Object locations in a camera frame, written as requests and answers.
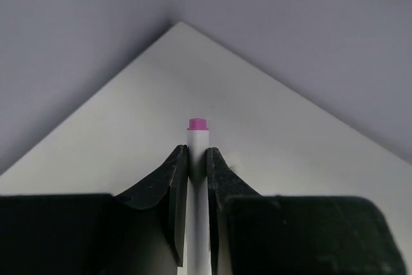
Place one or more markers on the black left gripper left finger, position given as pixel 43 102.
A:
pixel 152 216

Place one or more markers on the pink capped white marker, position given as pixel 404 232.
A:
pixel 197 215

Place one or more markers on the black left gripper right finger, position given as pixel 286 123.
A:
pixel 222 183

